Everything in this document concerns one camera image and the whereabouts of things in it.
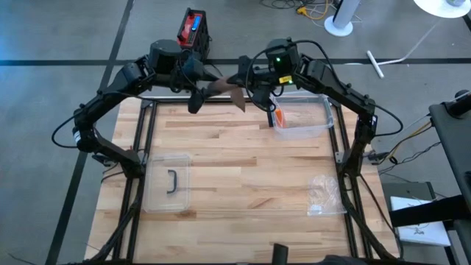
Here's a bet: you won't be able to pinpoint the white floor lamp base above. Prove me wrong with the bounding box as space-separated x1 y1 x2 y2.
323 0 362 38

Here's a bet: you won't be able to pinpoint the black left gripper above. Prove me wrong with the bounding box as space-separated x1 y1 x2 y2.
180 57 229 115

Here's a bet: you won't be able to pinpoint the clear plastic bag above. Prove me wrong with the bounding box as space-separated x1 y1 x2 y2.
307 174 347 217
272 106 297 130

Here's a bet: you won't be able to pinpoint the clear lid with black handle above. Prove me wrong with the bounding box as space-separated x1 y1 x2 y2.
143 154 191 213

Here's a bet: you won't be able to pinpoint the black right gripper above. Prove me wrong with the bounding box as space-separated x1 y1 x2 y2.
226 54 275 113

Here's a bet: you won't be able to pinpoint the black floor cables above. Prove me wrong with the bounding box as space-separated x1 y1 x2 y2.
260 0 297 10

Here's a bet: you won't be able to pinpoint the red and black power station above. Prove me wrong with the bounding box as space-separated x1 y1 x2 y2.
176 7 211 60

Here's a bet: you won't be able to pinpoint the black side stand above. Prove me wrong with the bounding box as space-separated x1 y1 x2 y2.
389 90 471 265

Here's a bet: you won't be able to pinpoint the dark grey flat panel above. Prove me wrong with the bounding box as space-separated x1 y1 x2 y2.
380 181 437 207

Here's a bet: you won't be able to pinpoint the white paper sheet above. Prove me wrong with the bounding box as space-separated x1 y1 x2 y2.
389 195 452 247

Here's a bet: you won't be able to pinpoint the yellow floor cable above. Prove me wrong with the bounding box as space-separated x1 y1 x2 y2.
296 0 332 21

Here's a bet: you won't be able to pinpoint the black cylinder object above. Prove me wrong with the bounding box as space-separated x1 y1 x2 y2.
272 242 290 265

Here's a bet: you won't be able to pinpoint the orange elastic bandage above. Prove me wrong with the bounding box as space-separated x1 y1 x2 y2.
274 108 287 129

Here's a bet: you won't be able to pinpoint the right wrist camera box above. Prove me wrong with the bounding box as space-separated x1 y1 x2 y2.
253 68 277 91

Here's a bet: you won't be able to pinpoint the white round side table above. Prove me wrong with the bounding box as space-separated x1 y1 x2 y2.
366 0 471 79

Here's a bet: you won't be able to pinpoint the clear plastic bin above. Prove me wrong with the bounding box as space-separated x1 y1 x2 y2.
270 91 335 141

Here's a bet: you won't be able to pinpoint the brown cloth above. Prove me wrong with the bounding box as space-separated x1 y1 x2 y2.
208 77 247 113

